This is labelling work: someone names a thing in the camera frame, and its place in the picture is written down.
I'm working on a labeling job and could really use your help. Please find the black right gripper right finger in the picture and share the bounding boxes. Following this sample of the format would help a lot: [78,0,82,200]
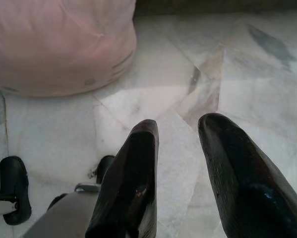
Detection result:
[197,113,297,238]

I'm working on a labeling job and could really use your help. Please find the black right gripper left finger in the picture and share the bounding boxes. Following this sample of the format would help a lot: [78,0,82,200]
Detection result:
[85,119,160,238]

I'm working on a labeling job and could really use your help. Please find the pink plush pillow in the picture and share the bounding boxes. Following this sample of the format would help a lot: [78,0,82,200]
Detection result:
[0,0,137,97]

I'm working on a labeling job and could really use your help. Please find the grey-brown fabric sofa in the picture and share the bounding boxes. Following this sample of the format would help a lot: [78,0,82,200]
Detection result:
[134,0,297,16]

